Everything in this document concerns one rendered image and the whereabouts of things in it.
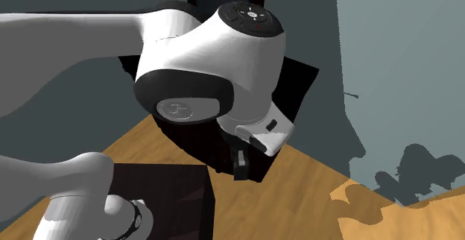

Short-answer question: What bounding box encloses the dark robot stand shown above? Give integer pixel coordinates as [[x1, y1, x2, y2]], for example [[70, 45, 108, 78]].
[[108, 162, 216, 240]]

